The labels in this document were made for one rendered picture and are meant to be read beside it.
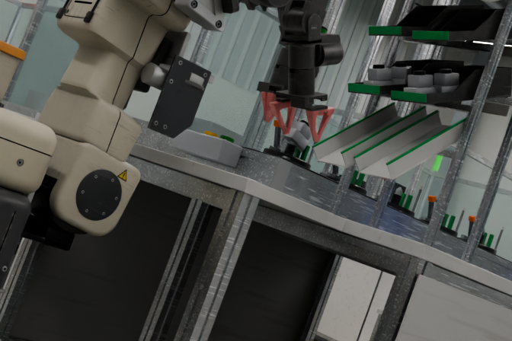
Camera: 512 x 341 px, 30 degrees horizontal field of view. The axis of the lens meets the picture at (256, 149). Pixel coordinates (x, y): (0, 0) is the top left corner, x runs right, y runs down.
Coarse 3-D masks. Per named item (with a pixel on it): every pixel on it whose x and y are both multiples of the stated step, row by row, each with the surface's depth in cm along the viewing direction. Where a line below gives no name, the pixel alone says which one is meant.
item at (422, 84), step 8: (416, 72) 232; (424, 72) 232; (408, 80) 233; (416, 80) 231; (424, 80) 231; (432, 80) 232; (408, 88) 232; (416, 88) 230; (424, 88) 231; (432, 88) 233
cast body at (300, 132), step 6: (294, 126) 267; (300, 126) 266; (306, 126) 266; (294, 132) 264; (300, 132) 265; (306, 132) 267; (288, 138) 265; (294, 138) 264; (300, 138) 266; (306, 138) 267; (300, 144) 266; (306, 144) 267; (300, 150) 269
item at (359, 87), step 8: (408, 64) 258; (416, 64) 259; (424, 64) 260; (432, 64) 245; (440, 64) 247; (448, 64) 248; (456, 64) 249; (432, 72) 246; (352, 88) 247; (360, 88) 244; (368, 88) 241; (376, 88) 238; (384, 88) 238; (392, 88) 240; (400, 88) 241
